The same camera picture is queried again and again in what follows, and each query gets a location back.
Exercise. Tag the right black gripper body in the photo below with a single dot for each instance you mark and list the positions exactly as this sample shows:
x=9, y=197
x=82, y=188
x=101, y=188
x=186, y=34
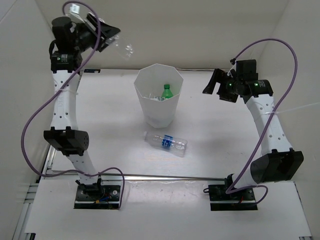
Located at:
x=229, y=84

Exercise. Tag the aluminium frame rail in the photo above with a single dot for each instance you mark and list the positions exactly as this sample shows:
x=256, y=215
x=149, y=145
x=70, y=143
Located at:
x=144, y=177

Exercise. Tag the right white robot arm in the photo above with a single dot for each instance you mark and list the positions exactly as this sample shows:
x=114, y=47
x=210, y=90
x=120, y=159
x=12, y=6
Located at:
x=278, y=160

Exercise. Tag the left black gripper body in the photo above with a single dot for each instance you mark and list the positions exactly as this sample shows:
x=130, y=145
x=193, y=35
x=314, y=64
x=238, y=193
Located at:
x=86, y=37

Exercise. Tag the white octagonal plastic bin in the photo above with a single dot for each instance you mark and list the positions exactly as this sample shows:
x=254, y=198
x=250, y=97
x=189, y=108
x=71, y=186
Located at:
x=158, y=114

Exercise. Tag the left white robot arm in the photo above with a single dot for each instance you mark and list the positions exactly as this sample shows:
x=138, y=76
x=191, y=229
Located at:
x=73, y=36

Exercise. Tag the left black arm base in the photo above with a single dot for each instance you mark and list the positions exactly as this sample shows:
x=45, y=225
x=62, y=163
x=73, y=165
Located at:
x=98, y=196

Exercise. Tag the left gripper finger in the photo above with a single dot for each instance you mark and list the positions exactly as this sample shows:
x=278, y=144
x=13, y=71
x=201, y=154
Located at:
x=104, y=43
x=106, y=31

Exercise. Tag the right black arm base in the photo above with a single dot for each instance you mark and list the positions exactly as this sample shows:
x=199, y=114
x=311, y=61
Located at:
x=243, y=200

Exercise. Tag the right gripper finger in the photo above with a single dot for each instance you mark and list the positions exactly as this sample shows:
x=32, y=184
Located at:
x=217, y=77
x=228, y=97

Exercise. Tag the crushed green plastic bottle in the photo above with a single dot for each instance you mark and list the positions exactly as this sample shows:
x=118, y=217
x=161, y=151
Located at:
x=167, y=93

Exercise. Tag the clear plastic bottle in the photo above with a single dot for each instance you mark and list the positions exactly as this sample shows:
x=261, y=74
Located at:
x=123, y=47

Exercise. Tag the clear bottle green blue label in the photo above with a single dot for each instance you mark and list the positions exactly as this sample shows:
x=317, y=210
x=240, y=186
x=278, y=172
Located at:
x=153, y=96

